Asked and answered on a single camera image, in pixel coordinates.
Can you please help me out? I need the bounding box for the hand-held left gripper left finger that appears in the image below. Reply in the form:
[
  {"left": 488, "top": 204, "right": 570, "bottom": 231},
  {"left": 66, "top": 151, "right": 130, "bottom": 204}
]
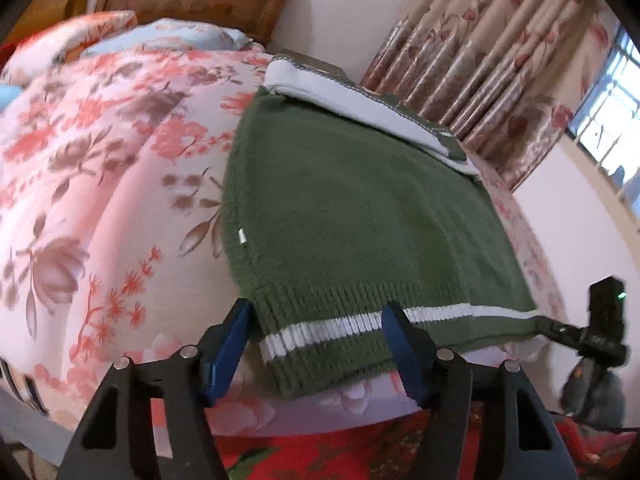
[{"left": 55, "top": 298, "right": 251, "bottom": 480}]

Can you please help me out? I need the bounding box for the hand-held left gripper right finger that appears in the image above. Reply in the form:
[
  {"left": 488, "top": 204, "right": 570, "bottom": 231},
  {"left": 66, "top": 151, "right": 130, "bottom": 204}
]
[{"left": 381, "top": 302, "right": 576, "bottom": 480}]

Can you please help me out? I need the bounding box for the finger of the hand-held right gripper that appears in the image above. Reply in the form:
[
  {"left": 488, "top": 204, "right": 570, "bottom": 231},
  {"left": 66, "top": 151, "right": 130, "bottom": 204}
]
[{"left": 538, "top": 316, "right": 594, "bottom": 349}]

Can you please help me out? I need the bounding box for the green knit sweater white collar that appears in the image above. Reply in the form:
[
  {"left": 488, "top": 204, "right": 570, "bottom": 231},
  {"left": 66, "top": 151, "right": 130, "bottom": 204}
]
[{"left": 220, "top": 55, "right": 543, "bottom": 401}]

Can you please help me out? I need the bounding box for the red floral rug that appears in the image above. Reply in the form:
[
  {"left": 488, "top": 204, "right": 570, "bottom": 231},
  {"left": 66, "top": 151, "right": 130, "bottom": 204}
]
[{"left": 215, "top": 407, "right": 640, "bottom": 480}]

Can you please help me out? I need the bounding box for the floral pink bed sheet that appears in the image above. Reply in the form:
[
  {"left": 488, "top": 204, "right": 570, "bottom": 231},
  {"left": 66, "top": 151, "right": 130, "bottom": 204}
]
[{"left": 0, "top": 42, "right": 568, "bottom": 436}]

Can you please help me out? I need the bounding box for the barred window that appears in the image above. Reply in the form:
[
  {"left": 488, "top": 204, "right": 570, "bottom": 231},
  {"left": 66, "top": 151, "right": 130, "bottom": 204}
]
[{"left": 567, "top": 22, "right": 640, "bottom": 201}]

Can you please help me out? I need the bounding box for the floral pink curtain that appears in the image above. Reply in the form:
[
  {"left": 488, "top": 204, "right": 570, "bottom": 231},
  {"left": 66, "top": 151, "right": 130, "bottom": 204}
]
[{"left": 360, "top": 0, "right": 621, "bottom": 191}]

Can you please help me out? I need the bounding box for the light blue floral pillow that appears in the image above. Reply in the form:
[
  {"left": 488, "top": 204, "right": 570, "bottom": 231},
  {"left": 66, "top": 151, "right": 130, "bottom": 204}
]
[{"left": 80, "top": 18, "right": 253, "bottom": 58}]

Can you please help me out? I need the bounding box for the orange floral pillow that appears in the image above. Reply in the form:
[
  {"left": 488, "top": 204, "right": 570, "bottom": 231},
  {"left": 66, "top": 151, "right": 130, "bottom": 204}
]
[{"left": 2, "top": 10, "right": 138, "bottom": 86}]

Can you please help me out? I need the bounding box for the plain wooden headboard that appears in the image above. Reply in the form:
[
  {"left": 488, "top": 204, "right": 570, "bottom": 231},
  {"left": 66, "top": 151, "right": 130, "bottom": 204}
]
[{"left": 10, "top": 0, "right": 96, "bottom": 46}]

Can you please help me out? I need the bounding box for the grey bed frame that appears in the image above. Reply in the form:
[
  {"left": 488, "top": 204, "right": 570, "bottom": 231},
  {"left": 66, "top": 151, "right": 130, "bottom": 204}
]
[{"left": 0, "top": 387, "right": 76, "bottom": 477}]

